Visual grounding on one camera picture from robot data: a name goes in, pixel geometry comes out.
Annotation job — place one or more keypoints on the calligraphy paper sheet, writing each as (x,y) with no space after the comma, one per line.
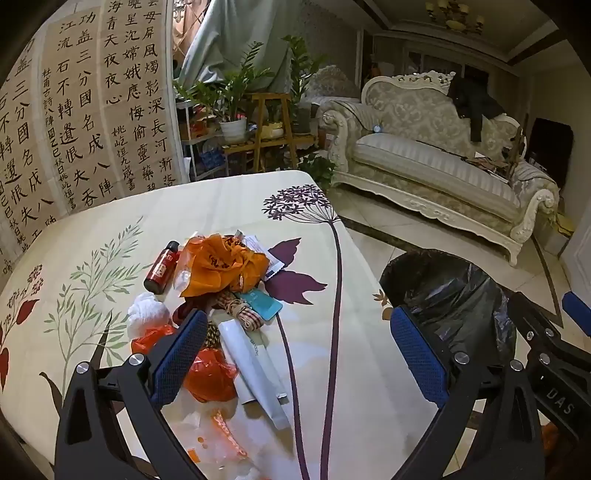
(143,92)
(78,115)
(23,161)

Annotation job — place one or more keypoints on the trash bin black liner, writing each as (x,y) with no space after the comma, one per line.
(443,295)

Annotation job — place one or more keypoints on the gold chandelier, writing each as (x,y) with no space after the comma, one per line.
(455,14)

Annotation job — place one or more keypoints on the dark cloth cover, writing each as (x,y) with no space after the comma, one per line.
(549,147)

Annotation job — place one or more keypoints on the white door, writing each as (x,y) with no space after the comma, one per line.
(579,258)

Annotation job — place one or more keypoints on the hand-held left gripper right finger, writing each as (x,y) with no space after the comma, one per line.
(418,355)

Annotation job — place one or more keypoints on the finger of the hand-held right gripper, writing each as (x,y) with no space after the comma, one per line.
(577,314)
(538,330)

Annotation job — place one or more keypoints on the brown plaid ribbon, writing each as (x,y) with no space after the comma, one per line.
(247,316)

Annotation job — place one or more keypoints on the teal white tube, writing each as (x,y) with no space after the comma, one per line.
(263,305)

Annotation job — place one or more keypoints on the floral tablecloth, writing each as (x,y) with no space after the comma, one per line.
(115,230)

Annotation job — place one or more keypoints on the orange plastic bag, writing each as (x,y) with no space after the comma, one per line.
(221,267)

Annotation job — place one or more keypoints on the cream carved armchair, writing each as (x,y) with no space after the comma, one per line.
(332,85)

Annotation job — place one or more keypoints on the brown papers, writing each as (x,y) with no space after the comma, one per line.
(485,164)

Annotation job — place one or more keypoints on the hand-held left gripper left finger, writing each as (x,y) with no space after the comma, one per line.
(180,355)

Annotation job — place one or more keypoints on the white torn wrapper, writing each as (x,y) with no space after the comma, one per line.
(270,258)

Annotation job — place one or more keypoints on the green plant white pot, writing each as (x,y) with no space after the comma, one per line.
(233,129)

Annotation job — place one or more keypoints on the clear wrapper orange print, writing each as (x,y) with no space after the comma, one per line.
(217,429)

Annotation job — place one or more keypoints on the large white tube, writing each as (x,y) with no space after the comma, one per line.
(256,369)

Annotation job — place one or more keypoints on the grey curtain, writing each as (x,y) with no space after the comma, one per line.
(235,41)

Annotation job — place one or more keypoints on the red bottle black cap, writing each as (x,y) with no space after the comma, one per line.
(160,270)

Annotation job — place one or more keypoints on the blue crate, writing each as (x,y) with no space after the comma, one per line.
(212,159)

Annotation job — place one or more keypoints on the tall green plant dark pot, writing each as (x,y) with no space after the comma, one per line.
(302,69)

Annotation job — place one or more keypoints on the white metal shelf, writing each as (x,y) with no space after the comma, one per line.
(194,138)

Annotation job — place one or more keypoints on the white tissue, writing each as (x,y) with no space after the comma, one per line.
(147,314)

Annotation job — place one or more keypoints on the red wrapper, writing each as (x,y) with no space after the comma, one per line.
(182,314)

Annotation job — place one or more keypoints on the yellow papers pile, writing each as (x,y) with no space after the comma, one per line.
(563,225)

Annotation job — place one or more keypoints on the small red-orange plastic bag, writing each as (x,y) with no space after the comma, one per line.
(212,374)

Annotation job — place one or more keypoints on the leafy ivy plant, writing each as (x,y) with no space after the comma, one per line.
(318,170)

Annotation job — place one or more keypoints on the wooden plant stand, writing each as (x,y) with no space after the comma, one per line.
(261,120)

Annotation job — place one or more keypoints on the brown wooden object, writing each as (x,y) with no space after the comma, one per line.
(518,147)

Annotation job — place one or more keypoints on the black jacket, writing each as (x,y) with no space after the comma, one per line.
(475,104)

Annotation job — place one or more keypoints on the cream carved sofa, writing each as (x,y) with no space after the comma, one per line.
(415,161)

